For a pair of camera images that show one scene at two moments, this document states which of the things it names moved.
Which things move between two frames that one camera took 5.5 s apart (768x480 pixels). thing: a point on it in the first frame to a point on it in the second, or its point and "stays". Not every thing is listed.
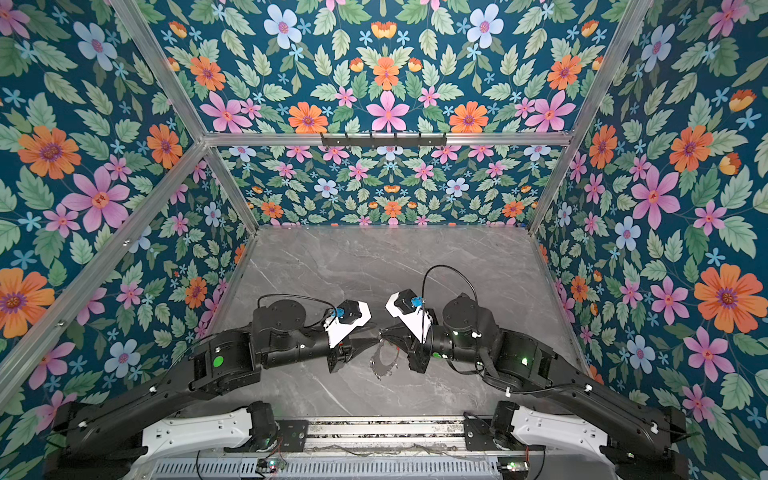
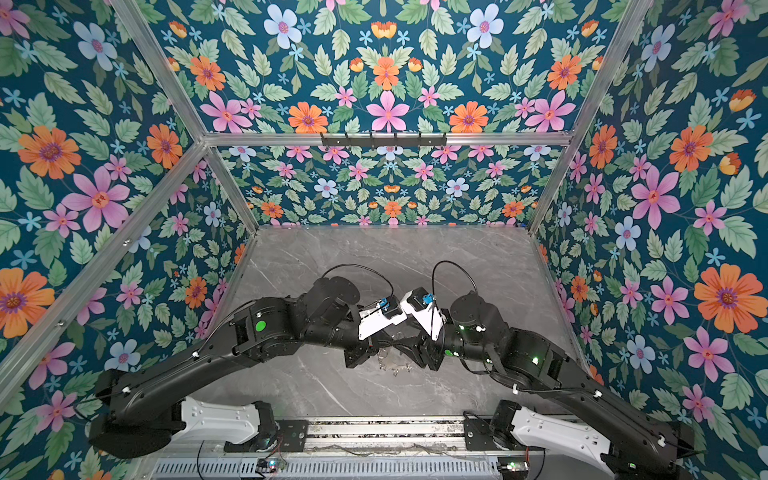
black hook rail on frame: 384,139 stays
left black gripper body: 341,352 to 365,348
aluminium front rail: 386,434 stays
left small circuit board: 270,465 stays
